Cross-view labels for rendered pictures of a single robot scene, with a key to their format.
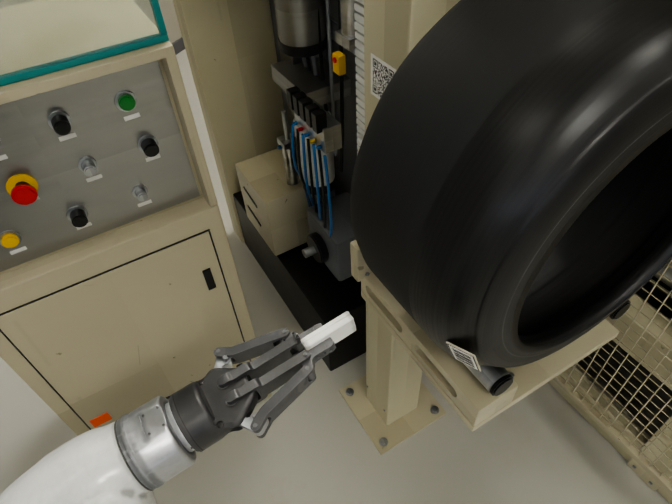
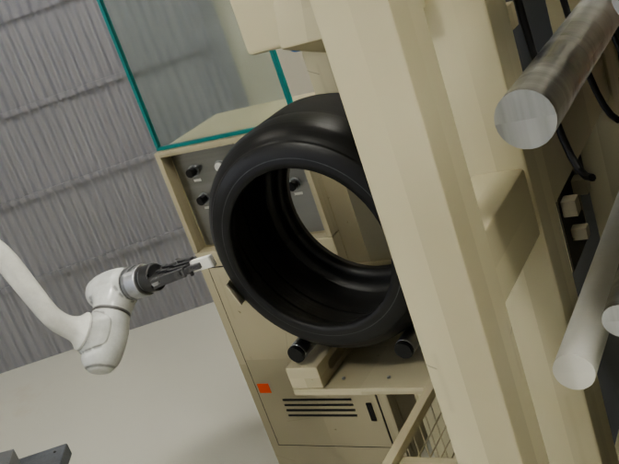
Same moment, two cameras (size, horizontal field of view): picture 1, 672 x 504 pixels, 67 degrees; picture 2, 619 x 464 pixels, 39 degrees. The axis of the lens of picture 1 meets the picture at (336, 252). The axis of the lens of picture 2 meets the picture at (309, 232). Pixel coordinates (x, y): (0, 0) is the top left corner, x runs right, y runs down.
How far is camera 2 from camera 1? 199 cm
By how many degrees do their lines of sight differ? 57
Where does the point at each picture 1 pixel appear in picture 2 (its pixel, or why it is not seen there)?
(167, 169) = (308, 203)
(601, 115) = (228, 163)
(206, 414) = (145, 271)
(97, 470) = (112, 274)
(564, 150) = (219, 176)
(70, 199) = not seen: hidden behind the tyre
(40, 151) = not seen: hidden behind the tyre
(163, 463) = (127, 282)
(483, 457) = not seen: outside the picture
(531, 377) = (350, 384)
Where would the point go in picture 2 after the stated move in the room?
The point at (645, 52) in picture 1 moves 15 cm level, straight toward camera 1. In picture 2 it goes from (246, 140) to (181, 161)
